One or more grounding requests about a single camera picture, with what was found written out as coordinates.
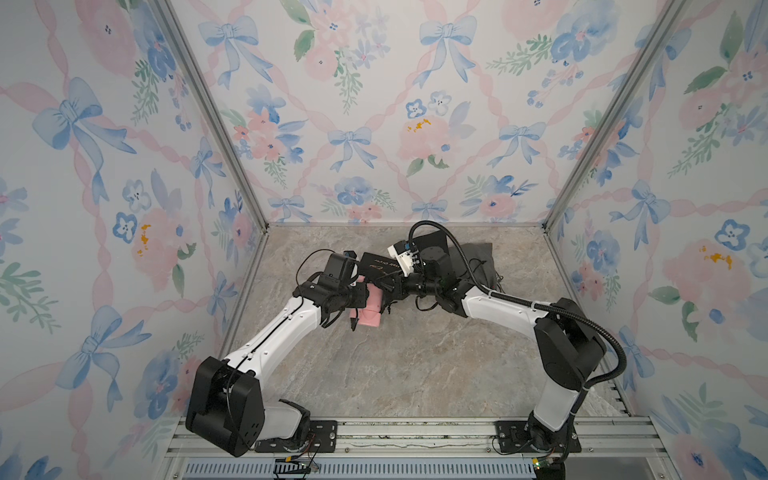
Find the pink hair dryer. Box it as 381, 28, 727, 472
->
349, 276, 383, 331

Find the black pouch with gold logo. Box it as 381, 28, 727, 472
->
357, 252, 405, 283

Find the plain black pouch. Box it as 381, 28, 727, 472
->
413, 230, 449, 252

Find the grey drawstring pouch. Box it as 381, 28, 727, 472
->
462, 243, 503, 291

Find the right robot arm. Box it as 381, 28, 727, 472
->
381, 241, 606, 452

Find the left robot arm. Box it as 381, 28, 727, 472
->
185, 250, 368, 457

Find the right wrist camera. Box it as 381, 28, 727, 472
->
387, 240, 418, 277

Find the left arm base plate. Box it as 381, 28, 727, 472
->
255, 420, 338, 455

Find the black corrugated cable conduit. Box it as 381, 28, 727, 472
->
407, 220, 628, 433

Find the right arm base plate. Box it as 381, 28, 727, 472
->
494, 419, 582, 454

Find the aluminium front rail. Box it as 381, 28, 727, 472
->
156, 417, 679, 479

